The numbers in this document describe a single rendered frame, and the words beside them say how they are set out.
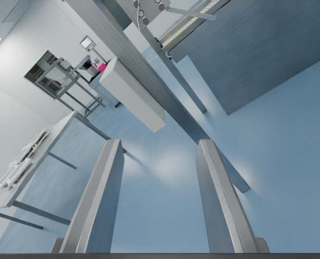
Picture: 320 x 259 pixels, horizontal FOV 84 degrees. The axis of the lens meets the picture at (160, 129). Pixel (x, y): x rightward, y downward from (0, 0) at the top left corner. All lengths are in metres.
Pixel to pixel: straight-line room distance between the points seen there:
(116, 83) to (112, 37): 0.15
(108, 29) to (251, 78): 1.29
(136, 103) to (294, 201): 1.01
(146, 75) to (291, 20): 1.25
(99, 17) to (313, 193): 1.26
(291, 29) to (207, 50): 0.59
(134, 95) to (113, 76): 0.08
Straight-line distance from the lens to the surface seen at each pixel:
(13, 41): 7.29
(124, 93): 0.57
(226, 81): 1.60
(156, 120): 0.62
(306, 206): 1.25
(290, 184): 1.30
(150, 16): 1.28
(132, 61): 0.65
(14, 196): 1.91
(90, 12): 0.64
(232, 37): 1.50
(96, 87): 4.02
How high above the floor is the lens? 1.18
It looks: 31 degrees down
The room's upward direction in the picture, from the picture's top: 46 degrees counter-clockwise
